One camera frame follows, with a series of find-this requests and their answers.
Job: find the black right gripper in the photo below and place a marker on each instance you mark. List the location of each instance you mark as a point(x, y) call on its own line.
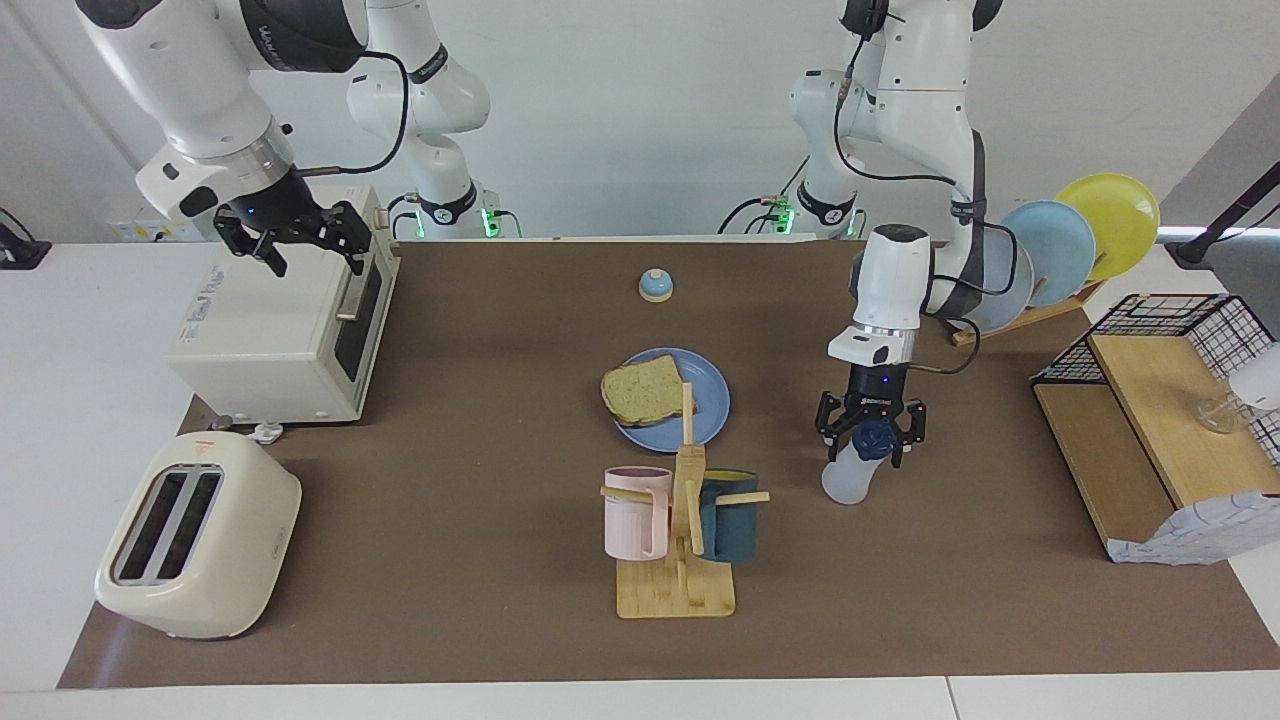
point(275, 205)

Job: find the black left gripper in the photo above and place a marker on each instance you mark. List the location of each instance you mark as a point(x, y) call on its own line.
point(878, 390)

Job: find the translucent bottle navy cap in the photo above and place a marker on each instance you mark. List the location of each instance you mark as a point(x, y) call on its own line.
point(845, 485)

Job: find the slice of toast bread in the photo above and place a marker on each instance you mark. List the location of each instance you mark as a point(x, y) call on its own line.
point(645, 390)

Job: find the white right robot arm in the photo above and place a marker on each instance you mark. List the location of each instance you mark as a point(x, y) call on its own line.
point(190, 80)

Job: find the blue round plate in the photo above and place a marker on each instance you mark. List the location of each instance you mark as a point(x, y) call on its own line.
point(710, 400)

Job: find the pale grey plate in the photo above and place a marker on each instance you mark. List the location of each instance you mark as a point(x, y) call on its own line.
point(1005, 305)

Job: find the wooden plate rack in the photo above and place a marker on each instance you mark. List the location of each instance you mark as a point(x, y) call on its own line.
point(1040, 312)

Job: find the light blue plate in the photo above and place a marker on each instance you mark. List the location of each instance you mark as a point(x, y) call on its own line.
point(1060, 250)

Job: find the yellow plate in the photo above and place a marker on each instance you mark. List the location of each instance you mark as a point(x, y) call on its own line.
point(1120, 220)

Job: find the white toaster oven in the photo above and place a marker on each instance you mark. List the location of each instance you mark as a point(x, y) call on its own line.
point(260, 340)

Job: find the teal mug yellow inside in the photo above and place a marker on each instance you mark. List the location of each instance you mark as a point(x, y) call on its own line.
point(735, 530)

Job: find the brown table mat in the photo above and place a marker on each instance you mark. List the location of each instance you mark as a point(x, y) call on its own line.
point(480, 400)

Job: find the wooden mug tree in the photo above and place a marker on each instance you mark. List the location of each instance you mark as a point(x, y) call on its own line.
point(680, 590)

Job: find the blue service bell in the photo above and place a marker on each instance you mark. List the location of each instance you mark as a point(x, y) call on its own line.
point(655, 288)

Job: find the pink mug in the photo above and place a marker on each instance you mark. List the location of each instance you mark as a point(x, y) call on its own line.
point(630, 520)

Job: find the wooden shelf unit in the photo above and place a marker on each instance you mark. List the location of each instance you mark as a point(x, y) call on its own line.
point(1150, 400)

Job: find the cream two-slot toaster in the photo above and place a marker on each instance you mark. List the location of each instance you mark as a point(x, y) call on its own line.
point(240, 540)

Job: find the white checked cloth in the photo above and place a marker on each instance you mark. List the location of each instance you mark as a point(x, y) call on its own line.
point(1200, 530)

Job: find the clear drinking glass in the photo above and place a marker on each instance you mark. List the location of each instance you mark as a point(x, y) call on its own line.
point(1218, 415)

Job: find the white rounded object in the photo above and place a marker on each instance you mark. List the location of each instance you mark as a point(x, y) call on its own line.
point(1260, 378)

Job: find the black clamp mount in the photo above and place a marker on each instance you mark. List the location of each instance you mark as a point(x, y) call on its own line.
point(20, 252)

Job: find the black camera stand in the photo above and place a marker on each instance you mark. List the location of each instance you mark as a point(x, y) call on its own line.
point(1215, 232)

